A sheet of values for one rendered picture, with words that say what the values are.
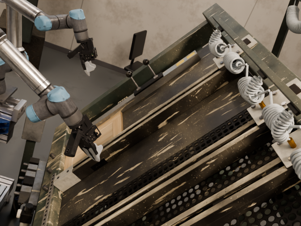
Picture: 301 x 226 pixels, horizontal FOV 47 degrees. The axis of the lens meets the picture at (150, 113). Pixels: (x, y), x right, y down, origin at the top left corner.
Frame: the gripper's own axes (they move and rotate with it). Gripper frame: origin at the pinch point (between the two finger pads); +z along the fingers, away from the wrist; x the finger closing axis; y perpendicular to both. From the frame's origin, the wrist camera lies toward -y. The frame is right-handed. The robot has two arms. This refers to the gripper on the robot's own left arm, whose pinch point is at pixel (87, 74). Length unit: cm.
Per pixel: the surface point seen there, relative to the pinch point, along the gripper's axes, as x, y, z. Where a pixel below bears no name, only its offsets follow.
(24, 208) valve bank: -53, -31, 49
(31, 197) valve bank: -41, -34, 52
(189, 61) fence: 1, 58, 0
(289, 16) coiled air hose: 19, 115, -13
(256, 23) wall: 352, 158, 74
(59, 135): 4, -29, 40
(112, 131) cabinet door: -20.6, 13.1, 27.1
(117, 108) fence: -4.2, 13.9, 21.2
